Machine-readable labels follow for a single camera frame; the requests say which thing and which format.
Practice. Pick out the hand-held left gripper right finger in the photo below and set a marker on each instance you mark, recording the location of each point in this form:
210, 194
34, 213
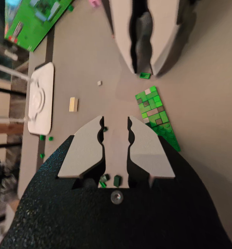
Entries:
149, 155

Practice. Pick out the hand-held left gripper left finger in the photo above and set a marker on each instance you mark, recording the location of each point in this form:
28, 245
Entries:
82, 151

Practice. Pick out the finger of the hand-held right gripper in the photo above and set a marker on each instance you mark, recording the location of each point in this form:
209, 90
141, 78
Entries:
121, 29
164, 29

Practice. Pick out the green tiled brick plate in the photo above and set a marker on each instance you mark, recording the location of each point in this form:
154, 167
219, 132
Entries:
153, 110

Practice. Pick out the bright green tile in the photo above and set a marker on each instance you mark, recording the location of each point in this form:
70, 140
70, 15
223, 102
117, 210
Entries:
145, 75
102, 184

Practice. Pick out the grey desk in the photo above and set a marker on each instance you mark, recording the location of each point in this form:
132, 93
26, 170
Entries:
88, 48

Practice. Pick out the pink brick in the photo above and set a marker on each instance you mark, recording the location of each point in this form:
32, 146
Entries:
96, 3

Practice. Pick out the cream brick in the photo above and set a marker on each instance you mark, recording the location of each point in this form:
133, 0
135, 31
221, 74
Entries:
73, 104

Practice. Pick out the white square stand base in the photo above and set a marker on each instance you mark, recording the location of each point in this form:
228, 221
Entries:
43, 97

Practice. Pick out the wooden shelf board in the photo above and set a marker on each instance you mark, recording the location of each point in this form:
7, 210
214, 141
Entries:
6, 128

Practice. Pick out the translucent white rod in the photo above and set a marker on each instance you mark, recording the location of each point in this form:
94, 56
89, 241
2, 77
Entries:
8, 69
8, 119

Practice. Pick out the green toy set box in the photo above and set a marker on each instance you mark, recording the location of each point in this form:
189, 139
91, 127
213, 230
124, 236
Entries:
36, 21

